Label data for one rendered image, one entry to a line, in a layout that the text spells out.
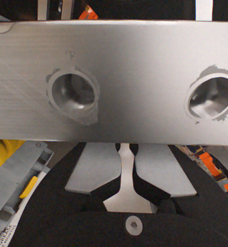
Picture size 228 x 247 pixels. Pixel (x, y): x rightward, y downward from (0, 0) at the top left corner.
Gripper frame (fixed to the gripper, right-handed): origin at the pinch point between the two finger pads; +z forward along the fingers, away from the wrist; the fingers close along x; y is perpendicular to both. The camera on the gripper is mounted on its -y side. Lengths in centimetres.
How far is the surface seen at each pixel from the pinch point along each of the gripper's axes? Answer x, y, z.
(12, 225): -35, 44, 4
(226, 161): 166, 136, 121
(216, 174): 237, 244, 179
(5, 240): -35, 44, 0
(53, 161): -39, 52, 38
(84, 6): -43, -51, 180
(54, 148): -41, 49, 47
